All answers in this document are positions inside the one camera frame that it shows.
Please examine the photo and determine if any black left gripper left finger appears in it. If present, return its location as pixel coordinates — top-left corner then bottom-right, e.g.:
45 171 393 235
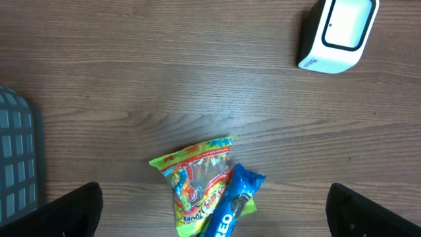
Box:
1 182 103 237

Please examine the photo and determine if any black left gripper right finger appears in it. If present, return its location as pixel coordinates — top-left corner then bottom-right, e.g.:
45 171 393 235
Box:
326 183 420 237

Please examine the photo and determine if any blue Oreo cookie packet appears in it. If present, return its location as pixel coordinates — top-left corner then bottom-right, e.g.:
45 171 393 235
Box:
199 163 266 237

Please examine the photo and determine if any green Haribo gummy bag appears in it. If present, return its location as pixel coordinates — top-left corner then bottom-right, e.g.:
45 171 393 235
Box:
149 136 257 237

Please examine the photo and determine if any white barcode scanner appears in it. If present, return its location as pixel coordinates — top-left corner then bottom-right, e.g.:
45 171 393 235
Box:
298 0 380 74

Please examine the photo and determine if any grey plastic shopping basket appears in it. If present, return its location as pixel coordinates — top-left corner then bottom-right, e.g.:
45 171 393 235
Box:
1 86 42 226

